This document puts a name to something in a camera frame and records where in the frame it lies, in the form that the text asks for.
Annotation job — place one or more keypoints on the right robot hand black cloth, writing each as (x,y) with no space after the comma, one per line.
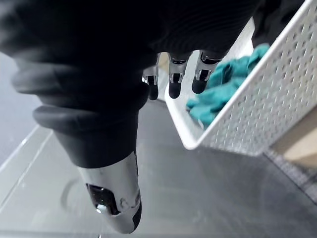
(81,62)

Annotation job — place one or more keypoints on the white perforated plastic laundry basket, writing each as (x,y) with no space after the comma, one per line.
(260,99)

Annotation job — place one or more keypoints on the teal cloth garment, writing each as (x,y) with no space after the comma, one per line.
(215,99)

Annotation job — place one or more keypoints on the black cloth garment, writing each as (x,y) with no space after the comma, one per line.
(272,19)

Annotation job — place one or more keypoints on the light wooden furniture panel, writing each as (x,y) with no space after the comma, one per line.
(299,143)

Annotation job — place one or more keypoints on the dark textured floor mat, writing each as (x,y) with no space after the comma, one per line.
(297,178)

